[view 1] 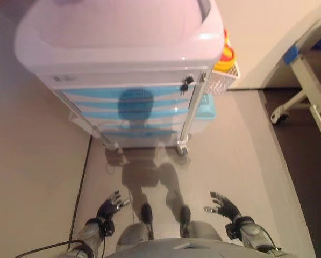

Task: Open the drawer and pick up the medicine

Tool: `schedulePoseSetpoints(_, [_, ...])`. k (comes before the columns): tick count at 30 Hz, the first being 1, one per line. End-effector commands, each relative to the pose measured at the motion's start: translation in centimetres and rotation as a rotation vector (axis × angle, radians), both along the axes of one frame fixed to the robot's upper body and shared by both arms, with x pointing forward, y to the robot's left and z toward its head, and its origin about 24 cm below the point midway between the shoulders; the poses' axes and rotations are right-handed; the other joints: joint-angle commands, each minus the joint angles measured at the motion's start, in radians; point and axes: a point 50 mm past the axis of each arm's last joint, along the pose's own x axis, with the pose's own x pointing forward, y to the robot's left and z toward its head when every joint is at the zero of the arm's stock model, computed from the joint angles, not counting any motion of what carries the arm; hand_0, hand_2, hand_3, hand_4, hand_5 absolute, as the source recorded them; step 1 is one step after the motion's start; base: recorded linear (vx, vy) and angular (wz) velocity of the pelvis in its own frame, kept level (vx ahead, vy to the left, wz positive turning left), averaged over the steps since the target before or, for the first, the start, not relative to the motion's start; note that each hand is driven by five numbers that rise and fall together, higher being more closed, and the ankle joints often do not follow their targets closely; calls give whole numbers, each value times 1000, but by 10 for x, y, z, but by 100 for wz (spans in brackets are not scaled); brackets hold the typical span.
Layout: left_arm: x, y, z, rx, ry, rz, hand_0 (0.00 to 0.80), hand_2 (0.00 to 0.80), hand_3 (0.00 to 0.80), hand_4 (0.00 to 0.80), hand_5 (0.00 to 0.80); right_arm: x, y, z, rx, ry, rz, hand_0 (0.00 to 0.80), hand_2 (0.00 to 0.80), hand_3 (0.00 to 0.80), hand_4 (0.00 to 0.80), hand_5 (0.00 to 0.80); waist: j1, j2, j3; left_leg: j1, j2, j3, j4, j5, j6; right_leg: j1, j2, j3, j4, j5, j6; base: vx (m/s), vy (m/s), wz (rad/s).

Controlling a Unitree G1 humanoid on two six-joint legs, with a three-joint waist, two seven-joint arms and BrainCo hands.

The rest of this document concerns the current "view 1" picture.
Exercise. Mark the yellow sharps container red lid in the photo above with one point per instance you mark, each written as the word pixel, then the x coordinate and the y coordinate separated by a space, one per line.
pixel 226 57

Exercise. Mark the white perforated side basket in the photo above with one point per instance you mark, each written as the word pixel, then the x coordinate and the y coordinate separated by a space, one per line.
pixel 222 80

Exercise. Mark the robot torso and legs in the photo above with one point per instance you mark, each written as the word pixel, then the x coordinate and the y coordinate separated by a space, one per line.
pixel 165 236

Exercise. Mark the light blue waste bin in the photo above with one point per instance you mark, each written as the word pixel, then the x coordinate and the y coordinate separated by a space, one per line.
pixel 206 113

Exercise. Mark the white medical cart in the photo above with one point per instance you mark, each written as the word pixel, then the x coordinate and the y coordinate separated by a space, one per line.
pixel 122 70

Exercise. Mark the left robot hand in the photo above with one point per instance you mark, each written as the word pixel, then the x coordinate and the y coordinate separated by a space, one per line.
pixel 107 208

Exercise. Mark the black keys in lock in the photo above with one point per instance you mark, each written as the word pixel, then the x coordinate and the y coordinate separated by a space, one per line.
pixel 186 83

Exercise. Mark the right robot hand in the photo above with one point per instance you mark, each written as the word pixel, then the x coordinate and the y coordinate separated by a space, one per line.
pixel 226 207

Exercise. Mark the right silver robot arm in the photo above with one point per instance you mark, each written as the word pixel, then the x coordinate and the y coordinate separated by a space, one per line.
pixel 253 233

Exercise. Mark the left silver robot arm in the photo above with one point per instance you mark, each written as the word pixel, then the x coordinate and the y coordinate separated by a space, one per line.
pixel 89 236

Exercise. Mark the white hospital bed frame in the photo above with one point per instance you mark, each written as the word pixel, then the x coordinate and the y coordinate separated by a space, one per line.
pixel 305 70

